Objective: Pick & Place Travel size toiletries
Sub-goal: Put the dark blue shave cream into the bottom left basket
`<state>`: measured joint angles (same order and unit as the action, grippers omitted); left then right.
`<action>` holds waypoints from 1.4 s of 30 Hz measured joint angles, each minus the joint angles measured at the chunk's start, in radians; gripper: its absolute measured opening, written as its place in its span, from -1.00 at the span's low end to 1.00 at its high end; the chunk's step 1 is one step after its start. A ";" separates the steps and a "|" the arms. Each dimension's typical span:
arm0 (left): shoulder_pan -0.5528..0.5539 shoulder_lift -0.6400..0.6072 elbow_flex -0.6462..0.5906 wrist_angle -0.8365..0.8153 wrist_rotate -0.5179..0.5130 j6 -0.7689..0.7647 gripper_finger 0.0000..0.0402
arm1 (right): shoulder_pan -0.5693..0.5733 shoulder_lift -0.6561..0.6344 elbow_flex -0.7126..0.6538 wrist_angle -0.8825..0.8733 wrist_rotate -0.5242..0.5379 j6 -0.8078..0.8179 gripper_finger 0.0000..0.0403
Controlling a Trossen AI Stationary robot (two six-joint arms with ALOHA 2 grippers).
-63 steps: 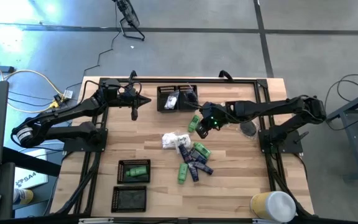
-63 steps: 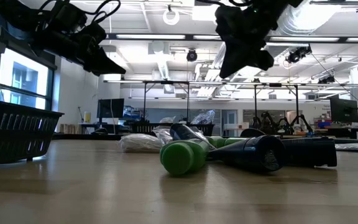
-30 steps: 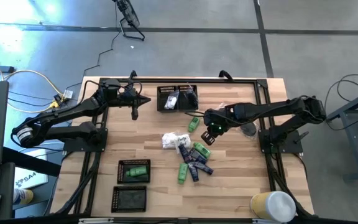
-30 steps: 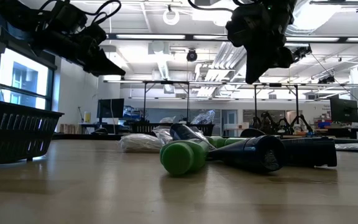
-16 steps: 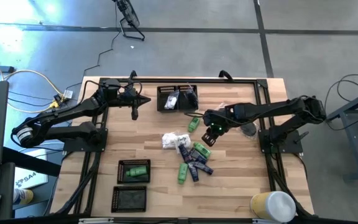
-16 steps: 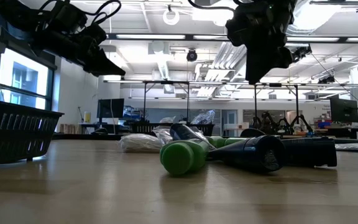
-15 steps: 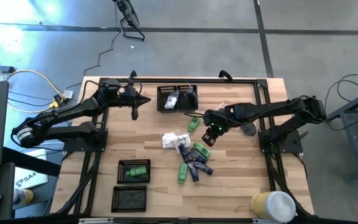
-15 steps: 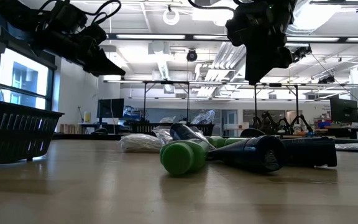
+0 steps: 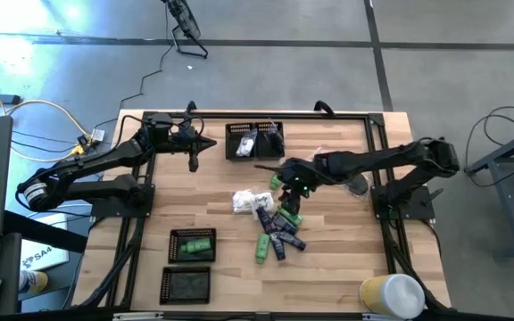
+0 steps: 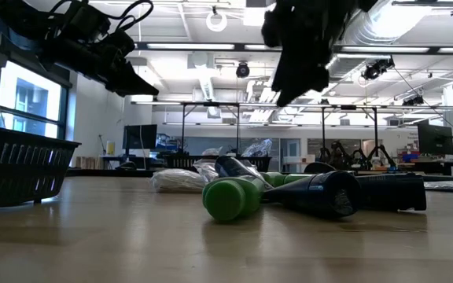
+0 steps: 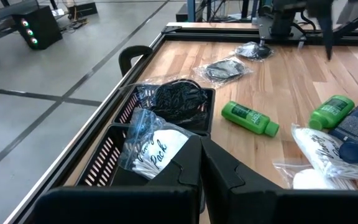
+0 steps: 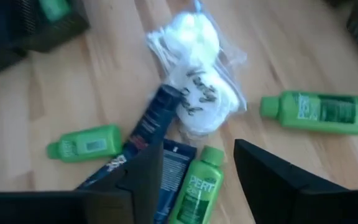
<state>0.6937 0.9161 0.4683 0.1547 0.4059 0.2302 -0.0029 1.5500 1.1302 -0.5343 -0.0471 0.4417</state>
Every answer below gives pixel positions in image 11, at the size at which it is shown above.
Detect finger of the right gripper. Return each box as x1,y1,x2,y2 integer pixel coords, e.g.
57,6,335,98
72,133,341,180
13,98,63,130
317,14,335,61

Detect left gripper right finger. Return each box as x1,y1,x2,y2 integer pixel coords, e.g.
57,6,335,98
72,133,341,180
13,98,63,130
201,138,281,224

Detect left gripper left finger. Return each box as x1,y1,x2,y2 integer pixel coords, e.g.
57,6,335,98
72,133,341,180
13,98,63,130
149,135,203,187

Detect vanity pack cotton swab bag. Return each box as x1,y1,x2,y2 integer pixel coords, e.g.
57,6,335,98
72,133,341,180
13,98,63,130
118,107,195,180
290,123,358,183
272,158,358,190

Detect small green packet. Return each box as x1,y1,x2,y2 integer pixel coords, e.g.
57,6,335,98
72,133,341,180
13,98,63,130
221,100,280,138

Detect black bath puff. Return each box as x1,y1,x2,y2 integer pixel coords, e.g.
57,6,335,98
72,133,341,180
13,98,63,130
234,41,275,62
193,55,254,85
121,77,211,125

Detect small green plastic bottle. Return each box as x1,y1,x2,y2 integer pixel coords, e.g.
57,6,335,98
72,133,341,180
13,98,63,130
308,95,356,131

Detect dark blue squeeze tube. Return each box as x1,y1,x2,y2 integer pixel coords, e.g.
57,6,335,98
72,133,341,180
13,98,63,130
338,138,358,165
328,100,358,142

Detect black table clamp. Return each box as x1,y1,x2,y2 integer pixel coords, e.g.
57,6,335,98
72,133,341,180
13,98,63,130
118,45,154,77

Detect black floor box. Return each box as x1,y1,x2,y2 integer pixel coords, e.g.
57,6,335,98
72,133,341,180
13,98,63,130
67,1,98,19

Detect black computer tower with LEDs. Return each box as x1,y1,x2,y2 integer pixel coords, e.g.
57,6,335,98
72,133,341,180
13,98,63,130
11,4,63,50

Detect black bench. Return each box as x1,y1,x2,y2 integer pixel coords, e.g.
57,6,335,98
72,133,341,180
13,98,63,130
0,0,40,30

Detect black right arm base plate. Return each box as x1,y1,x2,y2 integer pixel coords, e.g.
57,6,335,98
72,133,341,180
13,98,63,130
256,15,309,44

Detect blue metal post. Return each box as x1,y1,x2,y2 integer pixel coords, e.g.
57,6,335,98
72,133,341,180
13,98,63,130
186,0,197,22

